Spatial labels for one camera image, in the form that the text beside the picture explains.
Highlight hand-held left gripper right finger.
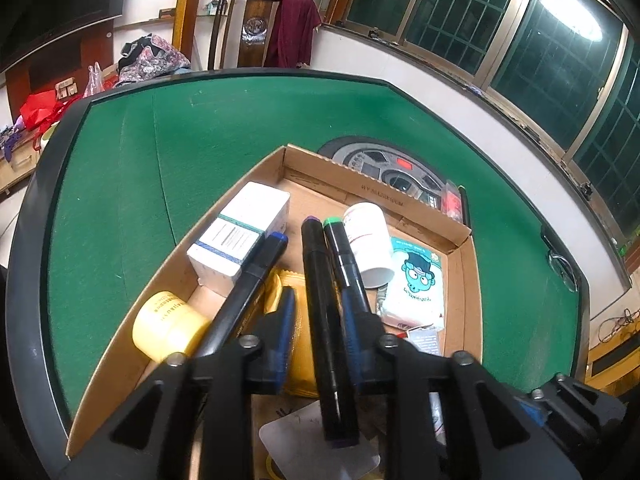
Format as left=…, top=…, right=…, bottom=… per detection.
left=340, top=290, right=583, bottom=480

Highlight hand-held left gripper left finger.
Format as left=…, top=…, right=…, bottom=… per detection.
left=57, top=287, right=298, bottom=480

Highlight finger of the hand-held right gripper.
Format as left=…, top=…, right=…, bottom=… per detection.
left=515, top=372, right=628, bottom=466

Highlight black marker purple cap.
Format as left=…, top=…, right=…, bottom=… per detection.
left=300, top=215, right=361, bottom=448

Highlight black marker blue cap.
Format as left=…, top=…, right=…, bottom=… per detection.
left=192, top=232, right=291, bottom=361

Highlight black marker green cap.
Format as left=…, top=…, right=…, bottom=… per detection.
left=322, top=216, right=373, bottom=318

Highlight cartoon tissue pack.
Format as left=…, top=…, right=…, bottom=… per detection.
left=380, top=236, right=447, bottom=331

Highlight white pill bottle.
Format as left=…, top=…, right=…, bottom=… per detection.
left=342, top=202, right=396, bottom=289

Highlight white striped label box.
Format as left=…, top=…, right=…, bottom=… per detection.
left=186, top=181, right=292, bottom=297

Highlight brown cardboard box tray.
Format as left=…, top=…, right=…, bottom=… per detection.
left=65, top=144, right=483, bottom=461

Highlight wooden furniture piece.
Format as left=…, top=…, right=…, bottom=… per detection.
left=585, top=345, right=640, bottom=396

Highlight eyeglasses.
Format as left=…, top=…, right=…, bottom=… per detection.
left=542, top=227, right=581, bottom=293

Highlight maroon cloth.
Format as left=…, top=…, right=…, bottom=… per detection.
left=265, top=0, right=322, bottom=68

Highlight dark wooden chair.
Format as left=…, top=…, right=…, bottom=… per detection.
left=207, top=0, right=286, bottom=68

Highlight floral cloth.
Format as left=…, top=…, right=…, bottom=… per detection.
left=117, top=34, right=192, bottom=83

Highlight pink plastic bag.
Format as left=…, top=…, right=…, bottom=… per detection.
left=82, top=61, right=106, bottom=98

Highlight red bag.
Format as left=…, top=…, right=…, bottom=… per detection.
left=19, top=91, right=83, bottom=131

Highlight wooden framed window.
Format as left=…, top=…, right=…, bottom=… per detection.
left=320, top=0, right=640, bottom=261

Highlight black flat television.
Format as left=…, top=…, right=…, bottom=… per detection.
left=0, top=0, right=132, bottom=73

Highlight tangled floor cables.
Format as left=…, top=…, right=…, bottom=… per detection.
left=592, top=307, right=640, bottom=346

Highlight wooden wall shelf unit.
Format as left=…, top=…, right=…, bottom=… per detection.
left=115, top=0, right=241, bottom=71

